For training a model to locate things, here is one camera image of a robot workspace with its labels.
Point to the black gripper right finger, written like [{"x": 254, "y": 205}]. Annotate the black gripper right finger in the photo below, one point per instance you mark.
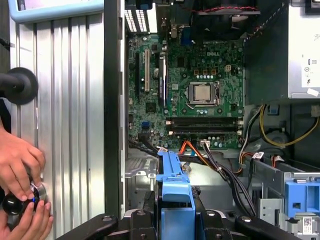
[{"x": 212, "y": 225}]

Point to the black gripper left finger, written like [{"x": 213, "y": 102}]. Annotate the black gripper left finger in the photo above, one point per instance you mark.
[{"x": 140, "y": 225}]

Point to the hard disk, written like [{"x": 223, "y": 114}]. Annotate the hard disk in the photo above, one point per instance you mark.
[{"x": 175, "y": 190}]

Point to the metal disk bay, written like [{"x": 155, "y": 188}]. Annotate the metal disk bay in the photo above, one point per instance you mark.
[{"x": 140, "y": 172}]

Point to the person's right hand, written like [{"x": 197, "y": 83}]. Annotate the person's right hand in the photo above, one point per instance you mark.
[{"x": 32, "y": 225}]

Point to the person's left hand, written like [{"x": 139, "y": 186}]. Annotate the person's left hand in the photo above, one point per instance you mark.
[{"x": 22, "y": 162}]

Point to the metal drive cage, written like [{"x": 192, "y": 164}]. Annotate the metal drive cage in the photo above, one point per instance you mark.
[{"x": 272, "y": 172}]

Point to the blue plastic drive latch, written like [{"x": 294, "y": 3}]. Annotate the blue plastic drive latch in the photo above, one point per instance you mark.
[{"x": 300, "y": 192}]

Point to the black RAM slot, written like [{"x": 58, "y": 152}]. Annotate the black RAM slot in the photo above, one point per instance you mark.
[
  {"x": 202, "y": 121},
  {"x": 202, "y": 130}
]

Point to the black PC case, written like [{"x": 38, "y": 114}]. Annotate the black PC case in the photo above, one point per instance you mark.
[{"x": 112, "y": 100}]

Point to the silver CPU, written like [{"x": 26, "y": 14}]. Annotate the silver CPU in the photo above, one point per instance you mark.
[{"x": 203, "y": 93}]

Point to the CPU socket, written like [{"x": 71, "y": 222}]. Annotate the CPU socket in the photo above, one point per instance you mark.
[{"x": 190, "y": 93}]

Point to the black expansion slot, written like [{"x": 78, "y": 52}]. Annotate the black expansion slot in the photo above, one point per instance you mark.
[{"x": 137, "y": 75}]

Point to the white expansion slot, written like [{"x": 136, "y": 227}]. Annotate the white expansion slot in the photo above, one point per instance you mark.
[{"x": 147, "y": 70}]

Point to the grey power supply unit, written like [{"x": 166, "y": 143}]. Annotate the grey power supply unit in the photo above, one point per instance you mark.
[{"x": 265, "y": 75}]

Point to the green motherboard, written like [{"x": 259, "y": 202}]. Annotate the green motherboard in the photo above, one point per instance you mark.
[{"x": 190, "y": 65}]

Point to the black case fan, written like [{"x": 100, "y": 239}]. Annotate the black case fan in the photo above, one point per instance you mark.
[{"x": 217, "y": 25}]

